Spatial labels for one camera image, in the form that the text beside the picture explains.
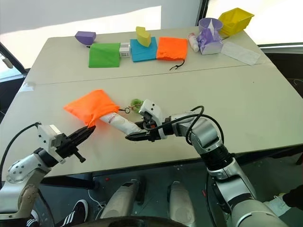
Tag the dark rounded robot waist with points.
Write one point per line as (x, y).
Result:
(142, 222)

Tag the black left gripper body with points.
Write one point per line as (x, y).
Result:
(65, 147)

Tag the blue fabric pouch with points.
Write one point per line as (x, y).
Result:
(142, 53)

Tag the beige robot leg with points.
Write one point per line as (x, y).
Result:
(181, 203)
(119, 201)

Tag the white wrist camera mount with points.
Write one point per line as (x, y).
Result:
(46, 134)
(151, 111)

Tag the purple tissue box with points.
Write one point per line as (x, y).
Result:
(210, 43)

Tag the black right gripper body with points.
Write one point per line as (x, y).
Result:
(152, 132)

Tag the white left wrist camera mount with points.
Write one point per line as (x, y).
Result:
(46, 134)

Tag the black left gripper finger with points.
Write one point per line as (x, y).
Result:
(86, 135)
(79, 132)

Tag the white sneaker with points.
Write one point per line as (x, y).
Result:
(277, 204)

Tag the translucent purple cup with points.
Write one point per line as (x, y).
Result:
(210, 24)

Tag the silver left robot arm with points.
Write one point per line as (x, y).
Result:
(21, 166)

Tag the white tube with pink cap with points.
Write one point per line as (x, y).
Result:
(193, 42)

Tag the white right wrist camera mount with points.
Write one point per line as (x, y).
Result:
(151, 111)

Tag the green fabric pouch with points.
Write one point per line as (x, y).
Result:
(104, 55)

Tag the clear tape piece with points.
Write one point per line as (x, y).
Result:
(29, 86)

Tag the black striped sneaker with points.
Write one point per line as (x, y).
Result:
(33, 218)
(75, 212)

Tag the yellow plastic bin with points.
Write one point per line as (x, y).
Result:
(235, 21)

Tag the yellow foam block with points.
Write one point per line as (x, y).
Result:
(144, 37)

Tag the orange pouch with green pompom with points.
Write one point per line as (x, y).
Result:
(91, 106)

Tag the black trouser leg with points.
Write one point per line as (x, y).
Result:
(294, 196)

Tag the small white printed box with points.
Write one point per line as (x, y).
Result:
(124, 50)

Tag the white tube with red print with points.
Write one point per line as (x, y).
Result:
(120, 123)

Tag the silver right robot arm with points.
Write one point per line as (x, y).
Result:
(213, 146)

